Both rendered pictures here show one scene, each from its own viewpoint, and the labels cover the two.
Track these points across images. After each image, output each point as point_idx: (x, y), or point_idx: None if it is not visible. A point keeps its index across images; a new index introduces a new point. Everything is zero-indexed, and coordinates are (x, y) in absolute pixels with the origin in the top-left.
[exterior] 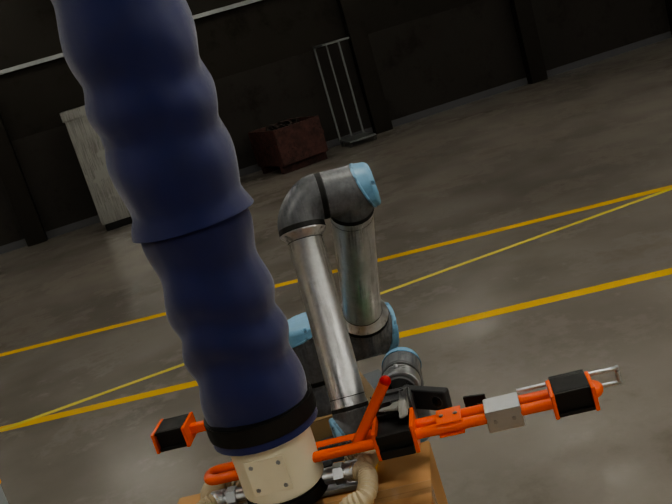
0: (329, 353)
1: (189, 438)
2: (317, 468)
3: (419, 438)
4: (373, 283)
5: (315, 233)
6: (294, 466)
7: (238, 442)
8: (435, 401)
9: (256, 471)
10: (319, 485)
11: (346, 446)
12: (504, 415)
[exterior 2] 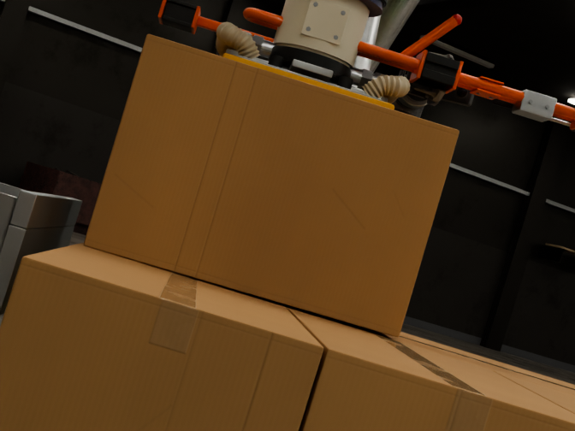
0: None
1: (196, 22)
2: (355, 56)
3: (459, 79)
4: (375, 62)
5: None
6: (349, 30)
7: None
8: (462, 90)
9: (318, 9)
10: (349, 70)
11: (393, 51)
12: (540, 100)
